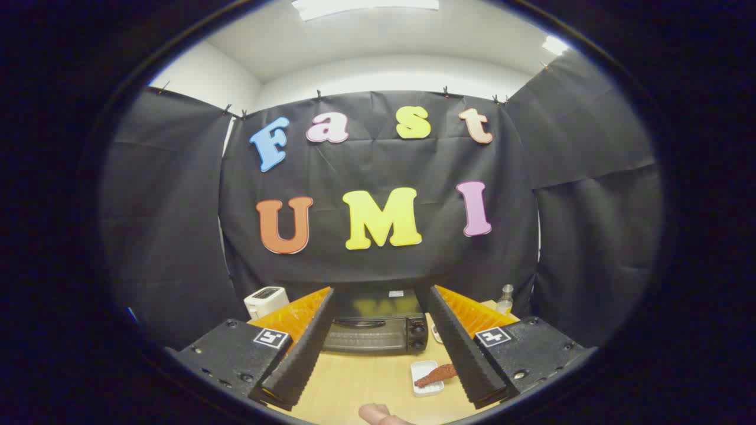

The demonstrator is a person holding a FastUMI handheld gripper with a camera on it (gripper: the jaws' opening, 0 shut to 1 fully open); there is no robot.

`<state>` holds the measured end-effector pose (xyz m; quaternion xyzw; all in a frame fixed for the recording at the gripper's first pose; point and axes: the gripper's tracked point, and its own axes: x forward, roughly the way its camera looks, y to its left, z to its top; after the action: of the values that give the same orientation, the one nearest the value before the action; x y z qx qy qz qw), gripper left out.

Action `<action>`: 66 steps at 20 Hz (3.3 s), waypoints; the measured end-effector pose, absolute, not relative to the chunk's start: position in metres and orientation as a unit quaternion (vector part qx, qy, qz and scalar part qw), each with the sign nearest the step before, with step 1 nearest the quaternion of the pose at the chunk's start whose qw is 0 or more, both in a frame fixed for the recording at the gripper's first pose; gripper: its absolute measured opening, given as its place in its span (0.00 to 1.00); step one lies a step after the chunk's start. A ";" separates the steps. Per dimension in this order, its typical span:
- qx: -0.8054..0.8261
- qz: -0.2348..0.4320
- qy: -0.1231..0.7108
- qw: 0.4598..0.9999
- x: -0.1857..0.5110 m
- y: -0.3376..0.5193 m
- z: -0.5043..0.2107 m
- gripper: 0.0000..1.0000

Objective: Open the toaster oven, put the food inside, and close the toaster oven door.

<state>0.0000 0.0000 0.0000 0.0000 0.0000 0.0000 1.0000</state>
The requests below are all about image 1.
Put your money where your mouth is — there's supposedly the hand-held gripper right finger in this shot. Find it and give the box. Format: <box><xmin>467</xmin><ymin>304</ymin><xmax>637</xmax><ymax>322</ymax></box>
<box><xmin>425</xmin><ymin>285</ymin><xmax>592</xmax><ymax>410</ymax></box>

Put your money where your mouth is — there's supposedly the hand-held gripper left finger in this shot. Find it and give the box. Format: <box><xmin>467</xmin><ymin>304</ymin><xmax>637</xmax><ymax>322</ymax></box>
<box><xmin>170</xmin><ymin>287</ymin><xmax>336</xmax><ymax>412</ymax></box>

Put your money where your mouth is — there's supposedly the red raw meat slice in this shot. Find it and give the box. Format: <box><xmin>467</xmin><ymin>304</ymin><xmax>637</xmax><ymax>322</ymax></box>
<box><xmin>415</xmin><ymin>364</ymin><xmax>458</xmax><ymax>388</ymax></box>

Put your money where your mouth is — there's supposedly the black toaster oven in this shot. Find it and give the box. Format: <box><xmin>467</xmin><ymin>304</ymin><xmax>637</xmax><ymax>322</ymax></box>
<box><xmin>322</xmin><ymin>288</ymin><xmax>430</xmax><ymax>355</ymax></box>

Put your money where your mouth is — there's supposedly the white bread toaster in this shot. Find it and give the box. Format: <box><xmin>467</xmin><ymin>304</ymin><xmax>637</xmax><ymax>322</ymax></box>
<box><xmin>244</xmin><ymin>286</ymin><xmax>290</xmax><ymax>321</ymax></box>

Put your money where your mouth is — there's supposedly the small white rectangular tray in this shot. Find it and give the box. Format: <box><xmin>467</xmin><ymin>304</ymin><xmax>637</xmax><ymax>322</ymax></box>
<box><xmin>410</xmin><ymin>360</ymin><xmax>445</xmax><ymax>397</ymax></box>

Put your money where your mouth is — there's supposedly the long ceiling light panel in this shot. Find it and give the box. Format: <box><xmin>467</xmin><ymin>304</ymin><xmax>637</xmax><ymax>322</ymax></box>
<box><xmin>292</xmin><ymin>0</ymin><xmax>441</xmax><ymax>22</ymax></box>

